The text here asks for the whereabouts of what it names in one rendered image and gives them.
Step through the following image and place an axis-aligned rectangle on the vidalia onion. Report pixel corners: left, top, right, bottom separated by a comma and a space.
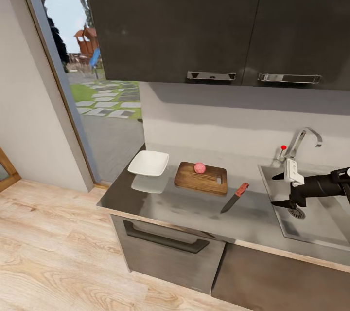
194, 163, 205, 174

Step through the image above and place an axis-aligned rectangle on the bowl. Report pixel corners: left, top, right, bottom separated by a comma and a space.
128, 151, 169, 177

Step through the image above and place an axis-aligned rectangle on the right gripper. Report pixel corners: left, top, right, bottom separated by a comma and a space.
271, 173, 329, 210

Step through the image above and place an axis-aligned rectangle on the cutting board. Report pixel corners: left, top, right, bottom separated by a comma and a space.
174, 162, 228, 196

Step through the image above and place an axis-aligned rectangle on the parer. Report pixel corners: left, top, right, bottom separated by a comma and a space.
221, 183, 248, 212

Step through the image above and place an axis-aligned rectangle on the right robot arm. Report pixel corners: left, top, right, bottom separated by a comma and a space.
271, 159, 350, 210

